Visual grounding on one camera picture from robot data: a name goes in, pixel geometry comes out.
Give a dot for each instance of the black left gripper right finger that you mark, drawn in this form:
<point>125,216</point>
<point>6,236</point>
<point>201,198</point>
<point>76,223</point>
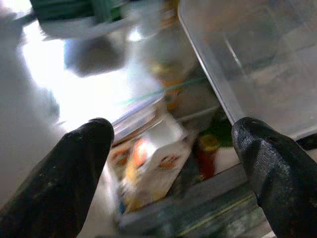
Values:
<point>280,173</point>

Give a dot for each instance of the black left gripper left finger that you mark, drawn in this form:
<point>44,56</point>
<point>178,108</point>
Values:
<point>57,188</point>

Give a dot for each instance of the grey fridge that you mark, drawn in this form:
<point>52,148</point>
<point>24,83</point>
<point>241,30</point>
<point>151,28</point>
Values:
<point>74,81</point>

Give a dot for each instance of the red bottle with yellow cap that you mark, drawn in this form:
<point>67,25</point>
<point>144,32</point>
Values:
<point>206,156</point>

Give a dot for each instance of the white juice carton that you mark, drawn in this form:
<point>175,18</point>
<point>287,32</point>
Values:
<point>153,163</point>

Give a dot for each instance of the clear plastic storage container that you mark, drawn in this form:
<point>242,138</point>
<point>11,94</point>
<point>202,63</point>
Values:
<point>260,62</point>

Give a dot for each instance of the green lidded white container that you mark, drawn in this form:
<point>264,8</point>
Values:
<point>74,17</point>

